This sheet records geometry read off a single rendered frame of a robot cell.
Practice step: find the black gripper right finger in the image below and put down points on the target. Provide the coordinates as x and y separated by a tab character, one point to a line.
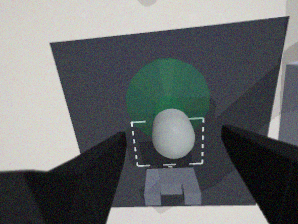
269	168

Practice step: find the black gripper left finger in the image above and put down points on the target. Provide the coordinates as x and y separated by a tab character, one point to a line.
78	191

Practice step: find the dark grey flat mat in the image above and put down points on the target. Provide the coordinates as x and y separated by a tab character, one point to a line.
240	62

